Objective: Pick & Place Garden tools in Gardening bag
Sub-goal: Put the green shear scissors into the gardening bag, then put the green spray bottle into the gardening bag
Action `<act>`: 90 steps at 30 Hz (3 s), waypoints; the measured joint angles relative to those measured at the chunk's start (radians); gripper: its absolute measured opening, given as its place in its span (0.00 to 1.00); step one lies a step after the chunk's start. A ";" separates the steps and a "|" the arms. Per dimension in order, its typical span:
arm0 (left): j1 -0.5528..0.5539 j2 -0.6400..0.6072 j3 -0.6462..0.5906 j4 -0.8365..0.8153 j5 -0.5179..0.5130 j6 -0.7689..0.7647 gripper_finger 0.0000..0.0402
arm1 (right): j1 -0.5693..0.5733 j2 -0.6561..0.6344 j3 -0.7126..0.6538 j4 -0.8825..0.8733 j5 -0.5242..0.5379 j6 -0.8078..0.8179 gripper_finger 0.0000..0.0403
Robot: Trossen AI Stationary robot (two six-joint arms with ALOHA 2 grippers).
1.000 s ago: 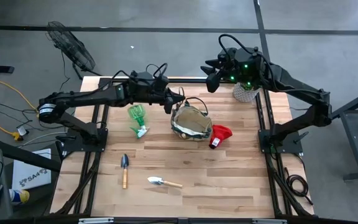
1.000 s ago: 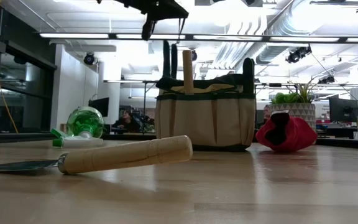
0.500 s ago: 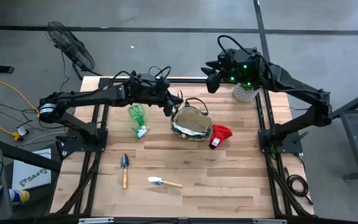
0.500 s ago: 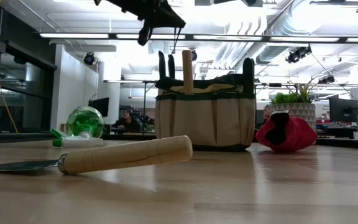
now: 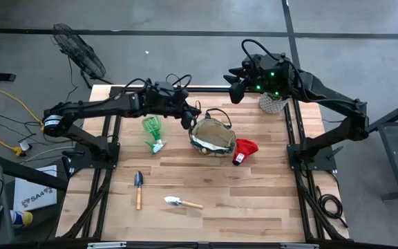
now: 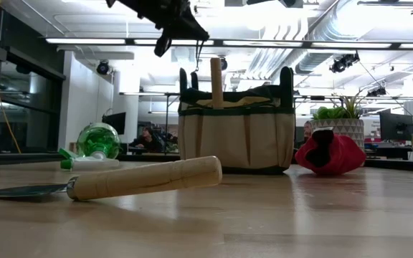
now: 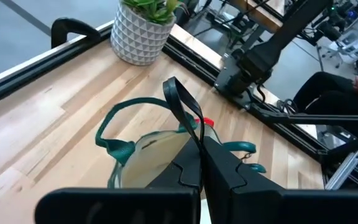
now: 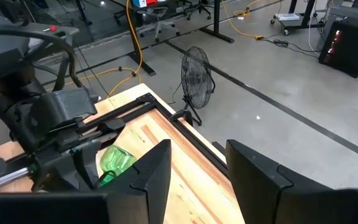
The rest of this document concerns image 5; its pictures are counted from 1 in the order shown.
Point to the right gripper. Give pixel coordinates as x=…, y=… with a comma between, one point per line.
x=268, y=74

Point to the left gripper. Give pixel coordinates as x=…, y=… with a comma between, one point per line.
x=180, y=102

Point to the beige gardening bag green trim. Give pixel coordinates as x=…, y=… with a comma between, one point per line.
x=213, y=138

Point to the green plastic spray bottle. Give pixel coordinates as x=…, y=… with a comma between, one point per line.
x=151, y=126

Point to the red gardening gloves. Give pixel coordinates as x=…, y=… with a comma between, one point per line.
x=245, y=147

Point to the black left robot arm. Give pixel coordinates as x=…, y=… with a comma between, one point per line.
x=99, y=105

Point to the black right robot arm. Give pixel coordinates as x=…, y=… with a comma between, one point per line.
x=327, y=93

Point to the succulent in white patterned pot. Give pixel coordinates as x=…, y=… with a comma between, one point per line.
x=269, y=105

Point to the black floor fan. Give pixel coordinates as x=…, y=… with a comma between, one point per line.
x=79, y=52

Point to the white power adapter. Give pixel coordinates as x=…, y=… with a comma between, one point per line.
x=25, y=146

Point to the white printed cardboard box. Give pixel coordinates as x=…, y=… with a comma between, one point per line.
x=36, y=197

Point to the yellow white blue object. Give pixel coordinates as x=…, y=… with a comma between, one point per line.
x=26, y=218

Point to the black aluminium table frame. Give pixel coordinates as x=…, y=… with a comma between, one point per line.
x=213, y=89

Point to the silver aluminium bracket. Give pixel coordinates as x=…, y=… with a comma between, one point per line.
x=299, y=246
x=105, y=245

